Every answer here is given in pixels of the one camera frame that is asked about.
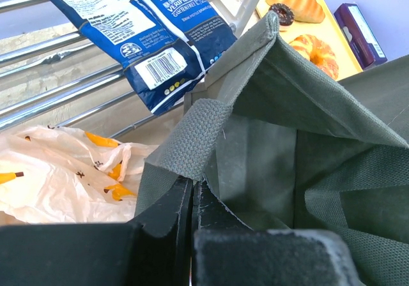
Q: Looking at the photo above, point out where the croissant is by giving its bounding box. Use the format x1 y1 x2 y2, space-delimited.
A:
266 0 325 24

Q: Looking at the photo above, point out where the green fabric grocery bag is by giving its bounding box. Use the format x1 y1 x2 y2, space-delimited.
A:
136 13 408 285

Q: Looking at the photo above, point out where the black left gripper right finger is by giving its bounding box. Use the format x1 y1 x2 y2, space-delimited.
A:
191 181 361 285

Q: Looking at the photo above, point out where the glazed bread ring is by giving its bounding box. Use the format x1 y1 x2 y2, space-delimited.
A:
289 34 339 81

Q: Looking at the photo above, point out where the purple box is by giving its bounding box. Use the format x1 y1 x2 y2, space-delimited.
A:
334 3 387 70

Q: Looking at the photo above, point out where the chocolate donut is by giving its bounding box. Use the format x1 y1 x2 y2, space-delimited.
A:
269 3 295 27

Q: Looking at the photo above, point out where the yellow food tray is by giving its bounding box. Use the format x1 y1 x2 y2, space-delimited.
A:
255 0 364 82

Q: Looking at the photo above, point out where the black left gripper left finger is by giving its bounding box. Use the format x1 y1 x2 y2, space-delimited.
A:
1 178 193 285

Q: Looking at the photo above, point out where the white metal shelf rack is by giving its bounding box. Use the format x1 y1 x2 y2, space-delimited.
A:
0 0 272 140

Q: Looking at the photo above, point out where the blue chips bag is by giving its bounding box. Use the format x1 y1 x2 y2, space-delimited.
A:
49 0 236 115

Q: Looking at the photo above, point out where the banana print plastic bag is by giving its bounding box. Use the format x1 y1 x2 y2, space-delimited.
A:
1 126 154 225

